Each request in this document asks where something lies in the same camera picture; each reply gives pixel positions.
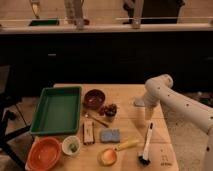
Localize light blue towel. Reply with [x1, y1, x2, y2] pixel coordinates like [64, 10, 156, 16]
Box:
[134, 97, 145, 107]

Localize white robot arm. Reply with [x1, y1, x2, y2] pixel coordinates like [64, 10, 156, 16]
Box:
[143, 74, 213, 171]

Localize green plastic tray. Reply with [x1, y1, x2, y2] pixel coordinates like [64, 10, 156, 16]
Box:
[30, 86, 81, 136]

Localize dark green background tray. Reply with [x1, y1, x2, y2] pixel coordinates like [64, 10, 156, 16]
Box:
[29, 19, 60, 26]

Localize bunch of dark grapes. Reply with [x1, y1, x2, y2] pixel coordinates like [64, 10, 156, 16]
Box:
[98, 104, 117, 117]

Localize blue sponge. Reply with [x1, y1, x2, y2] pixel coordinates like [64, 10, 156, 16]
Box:
[100, 129, 120, 143]

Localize black white dish brush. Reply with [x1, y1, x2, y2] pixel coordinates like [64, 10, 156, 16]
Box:
[138, 123, 153, 165]

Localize dark red bowl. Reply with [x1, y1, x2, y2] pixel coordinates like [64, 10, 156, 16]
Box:
[83, 89, 105, 109]

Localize wooden rectangular block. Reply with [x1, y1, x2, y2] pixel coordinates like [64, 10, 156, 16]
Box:
[83, 120, 95, 145]

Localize small white cup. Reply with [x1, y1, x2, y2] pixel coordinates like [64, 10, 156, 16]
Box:
[62, 136, 81, 157]

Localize orange bowl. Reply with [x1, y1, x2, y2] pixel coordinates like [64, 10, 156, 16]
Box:
[27, 137, 61, 171]

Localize black chair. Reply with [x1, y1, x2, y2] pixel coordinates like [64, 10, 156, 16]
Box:
[0, 66, 30, 169]

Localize yellow handled orange scoop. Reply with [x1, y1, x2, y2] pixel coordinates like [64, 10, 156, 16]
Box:
[97, 139, 139, 166]

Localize wooden handled spoon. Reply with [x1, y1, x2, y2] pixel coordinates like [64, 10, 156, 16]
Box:
[84, 113, 109, 128]

